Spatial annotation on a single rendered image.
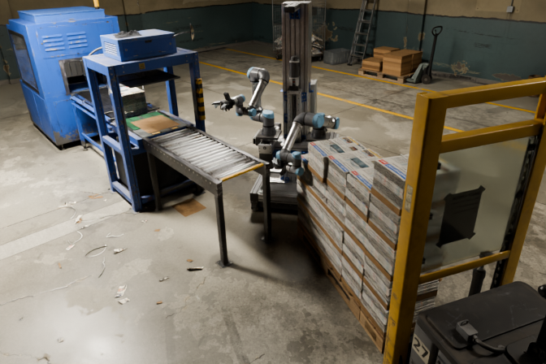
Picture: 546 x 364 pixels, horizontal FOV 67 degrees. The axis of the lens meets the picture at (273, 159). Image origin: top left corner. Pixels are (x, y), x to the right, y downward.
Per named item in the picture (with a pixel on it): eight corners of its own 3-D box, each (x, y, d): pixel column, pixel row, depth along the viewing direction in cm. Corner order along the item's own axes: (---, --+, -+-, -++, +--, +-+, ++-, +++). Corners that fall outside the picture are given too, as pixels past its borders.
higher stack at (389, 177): (403, 307, 308) (426, 149, 253) (430, 338, 282) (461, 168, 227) (357, 321, 296) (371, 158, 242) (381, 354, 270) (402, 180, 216)
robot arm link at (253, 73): (260, 124, 407) (257, 69, 384) (248, 121, 416) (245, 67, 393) (267, 121, 416) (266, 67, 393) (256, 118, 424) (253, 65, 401)
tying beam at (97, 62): (198, 61, 432) (197, 51, 427) (110, 77, 376) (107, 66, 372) (167, 53, 478) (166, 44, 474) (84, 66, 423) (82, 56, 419)
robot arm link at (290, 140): (295, 107, 359) (273, 155, 341) (306, 109, 353) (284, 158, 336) (299, 114, 368) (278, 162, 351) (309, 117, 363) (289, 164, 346)
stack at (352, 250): (332, 225, 407) (335, 148, 372) (404, 308, 307) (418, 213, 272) (296, 233, 396) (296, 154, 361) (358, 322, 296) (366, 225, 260)
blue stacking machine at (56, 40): (144, 129, 665) (120, -9, 578) (58, 152, 589) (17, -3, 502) (108, 109, 769) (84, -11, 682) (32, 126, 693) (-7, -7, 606)
